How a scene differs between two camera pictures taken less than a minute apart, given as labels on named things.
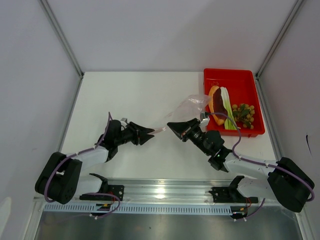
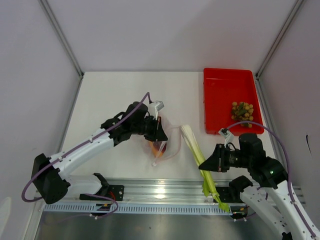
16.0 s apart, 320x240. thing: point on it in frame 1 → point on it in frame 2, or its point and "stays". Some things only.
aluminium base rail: (172, 190) stays
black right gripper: (188, 127) → (216, 162)
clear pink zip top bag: (189, 110) → (162, 149)
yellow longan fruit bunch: (244, 113) stays
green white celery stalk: (228, 125) → (209, 186)
